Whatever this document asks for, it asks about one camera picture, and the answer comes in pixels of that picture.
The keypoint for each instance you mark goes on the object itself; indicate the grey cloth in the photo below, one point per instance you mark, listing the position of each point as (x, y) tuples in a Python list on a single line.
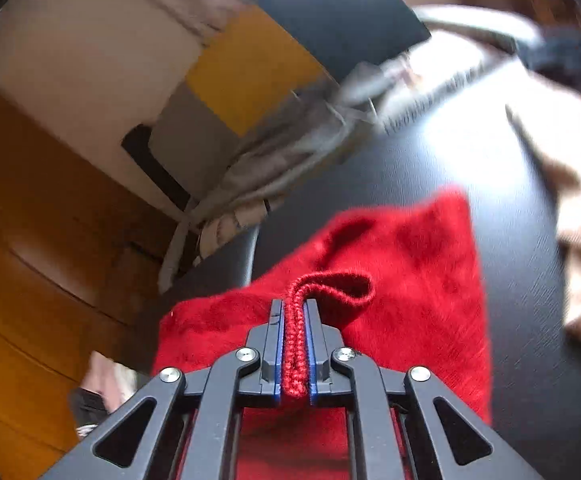
[(280, 160)]

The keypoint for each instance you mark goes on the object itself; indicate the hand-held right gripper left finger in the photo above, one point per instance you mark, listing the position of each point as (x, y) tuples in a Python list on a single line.
[(280, 350)]

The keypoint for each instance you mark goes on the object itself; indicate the person's foot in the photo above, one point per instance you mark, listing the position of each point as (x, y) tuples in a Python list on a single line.
[(105, 390)]

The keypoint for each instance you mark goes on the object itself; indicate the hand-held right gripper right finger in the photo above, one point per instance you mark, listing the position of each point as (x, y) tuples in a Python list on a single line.
[(311, 350)]

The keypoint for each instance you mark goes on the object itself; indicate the blue sofa back cushion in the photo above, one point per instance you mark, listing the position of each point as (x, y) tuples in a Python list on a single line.
[(345, 15)]

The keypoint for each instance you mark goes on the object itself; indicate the red knit sweater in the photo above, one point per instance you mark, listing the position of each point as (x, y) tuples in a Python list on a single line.
[(410, 280)]

